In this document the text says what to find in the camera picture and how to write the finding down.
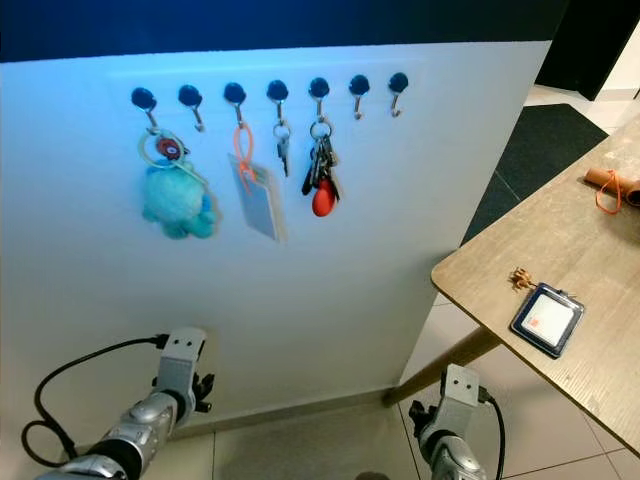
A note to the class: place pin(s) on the dark blue wall hook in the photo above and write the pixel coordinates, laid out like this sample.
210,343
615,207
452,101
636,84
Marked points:
234,92
143,98
398,80
277,89
359,83
189,95
319,86

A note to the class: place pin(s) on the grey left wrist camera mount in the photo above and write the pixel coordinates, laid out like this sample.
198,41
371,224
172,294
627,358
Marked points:
182,350

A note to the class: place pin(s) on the key bunch with red fob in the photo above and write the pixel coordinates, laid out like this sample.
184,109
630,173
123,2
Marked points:
323,200

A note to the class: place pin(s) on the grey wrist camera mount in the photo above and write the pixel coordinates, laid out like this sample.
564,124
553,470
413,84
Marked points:
182,350
460,392

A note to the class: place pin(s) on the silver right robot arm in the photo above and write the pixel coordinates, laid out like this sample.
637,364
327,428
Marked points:
450,460

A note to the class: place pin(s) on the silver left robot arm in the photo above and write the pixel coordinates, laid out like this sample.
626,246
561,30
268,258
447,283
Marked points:
140,435

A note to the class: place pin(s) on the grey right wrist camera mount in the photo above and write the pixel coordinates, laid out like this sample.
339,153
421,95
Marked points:
460,392

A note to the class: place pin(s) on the clear card holder orange loop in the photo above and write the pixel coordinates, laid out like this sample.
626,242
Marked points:
265,200

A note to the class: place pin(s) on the dark floor mat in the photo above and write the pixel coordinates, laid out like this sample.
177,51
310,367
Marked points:
545,155

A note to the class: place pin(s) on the brown tube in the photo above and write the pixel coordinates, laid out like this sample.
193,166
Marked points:
615,183

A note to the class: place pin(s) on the wooden table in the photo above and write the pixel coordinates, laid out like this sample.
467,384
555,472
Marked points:
590,260

